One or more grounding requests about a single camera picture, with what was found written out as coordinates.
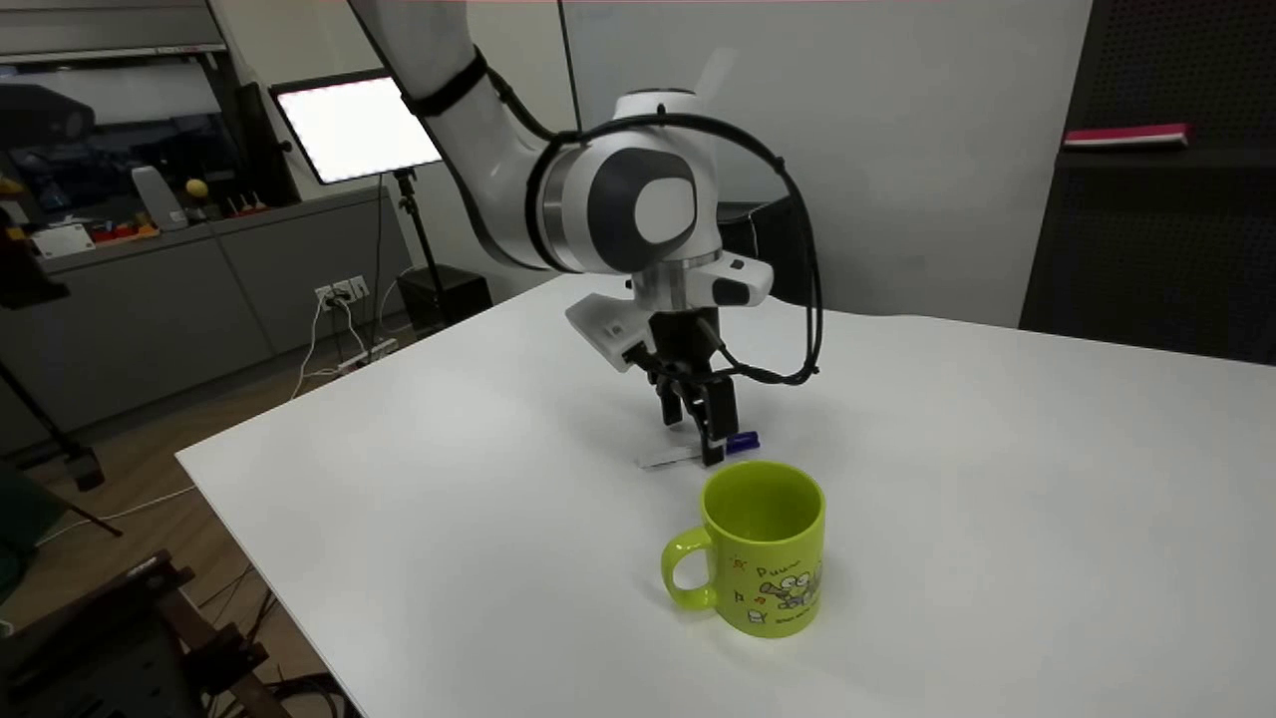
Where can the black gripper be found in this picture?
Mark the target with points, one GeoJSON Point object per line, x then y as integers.
{"type": "Point", "coordinates": [682, 348]}

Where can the black equipment frame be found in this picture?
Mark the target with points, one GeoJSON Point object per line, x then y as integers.
{"type": "Point", "coordinates": [106, 653]}

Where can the pink book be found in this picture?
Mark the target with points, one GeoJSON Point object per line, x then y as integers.
{"type": "Point", "coordinates": [1120, 137]}

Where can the grey low cabinet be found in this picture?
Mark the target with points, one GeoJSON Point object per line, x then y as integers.
{"type": "Point", "coordinates": [160, 319]}

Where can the grey overhead cabinet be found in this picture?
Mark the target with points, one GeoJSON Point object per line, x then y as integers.
{"type": "Point", "coordinates": [106, 24]}

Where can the black paper shredder bin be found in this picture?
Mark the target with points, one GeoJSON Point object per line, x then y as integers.
{"type": "Point", "coordinates": [784, 253]}

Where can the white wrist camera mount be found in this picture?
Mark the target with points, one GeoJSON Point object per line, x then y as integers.
{"type": "Point", "coordinates": [603, 323]}

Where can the black light stand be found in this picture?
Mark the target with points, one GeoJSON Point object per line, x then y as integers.
{"type": "Point", "coordinates": [415, 224]}

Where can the rectangular LED light panel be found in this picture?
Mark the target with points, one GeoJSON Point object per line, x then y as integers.
{"type": "Point", "coordinates": [351, 128]}

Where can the black box under light stand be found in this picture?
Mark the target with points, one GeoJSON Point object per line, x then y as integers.
{"type": "Point", "coordinates": [443, 301]}

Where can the black shelf unit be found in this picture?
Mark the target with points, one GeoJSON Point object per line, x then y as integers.
{"type": "Point", "coordinates": [1159, 253]}

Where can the white wall power outlet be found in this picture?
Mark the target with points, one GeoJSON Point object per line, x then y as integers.
{"type": "Point", "coordinates": [339, 289]}

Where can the black tripod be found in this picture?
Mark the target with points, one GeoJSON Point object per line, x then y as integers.
{"type": "Point", "coordinates": [88, 467]}

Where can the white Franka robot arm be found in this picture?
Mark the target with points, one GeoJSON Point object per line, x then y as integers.
{"type": "Point", "coordinates": [584, 200]}

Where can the lime green ceramic mug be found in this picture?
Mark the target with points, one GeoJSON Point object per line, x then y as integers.
{"type": "Point", "coordinates": [770, 571]}

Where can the small yellow ball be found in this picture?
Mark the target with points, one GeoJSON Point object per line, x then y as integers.
{"type": "Point", "coordinates": [197, 190]}

